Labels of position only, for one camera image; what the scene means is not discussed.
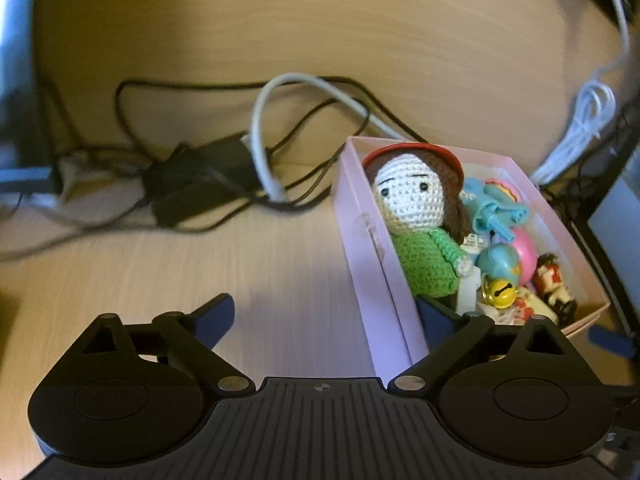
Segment crochet doll red hat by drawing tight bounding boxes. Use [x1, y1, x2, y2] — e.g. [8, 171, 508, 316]
[362, 143, 473, 308]

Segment white rectangular card box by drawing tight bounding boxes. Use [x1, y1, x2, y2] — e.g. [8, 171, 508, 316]
[456, 233, 489, 315]

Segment pink white plush toy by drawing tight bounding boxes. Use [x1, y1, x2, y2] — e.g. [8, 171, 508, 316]
[485, 287, 559, 326]

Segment pink cardboard box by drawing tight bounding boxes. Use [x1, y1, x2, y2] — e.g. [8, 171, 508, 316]
[333, 136, 610, 382]

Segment small red black figure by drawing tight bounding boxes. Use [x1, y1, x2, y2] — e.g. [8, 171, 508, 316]
[532, 252, 577, 326]

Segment pink round toy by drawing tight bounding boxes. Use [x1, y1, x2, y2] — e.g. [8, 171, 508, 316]
[474, 226, 539, 291]

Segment teal toy stand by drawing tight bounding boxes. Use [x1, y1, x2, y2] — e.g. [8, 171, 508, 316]
[460, 177, 529, 243]

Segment black power adapter brick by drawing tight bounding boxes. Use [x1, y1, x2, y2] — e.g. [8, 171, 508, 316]
[142, 132, 262, 228]

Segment white power strip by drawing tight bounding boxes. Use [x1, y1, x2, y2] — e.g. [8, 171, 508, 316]
[56, 151, 146, 203]

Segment curved black monitor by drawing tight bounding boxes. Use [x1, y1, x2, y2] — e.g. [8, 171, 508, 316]
[1, 0, 61, 194]

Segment yellow bell keychain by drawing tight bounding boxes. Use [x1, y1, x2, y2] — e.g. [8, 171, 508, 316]
[482, 278, 518, 310]

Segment grey looped cable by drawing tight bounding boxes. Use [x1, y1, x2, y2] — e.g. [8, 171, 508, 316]
[248, 71, 407, 204]

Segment black cable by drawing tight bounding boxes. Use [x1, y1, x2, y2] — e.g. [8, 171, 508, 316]
[0, 75, 426, 264]

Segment white coiled power cable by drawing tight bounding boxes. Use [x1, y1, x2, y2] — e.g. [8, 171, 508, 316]
[529, 0, 633, 187]

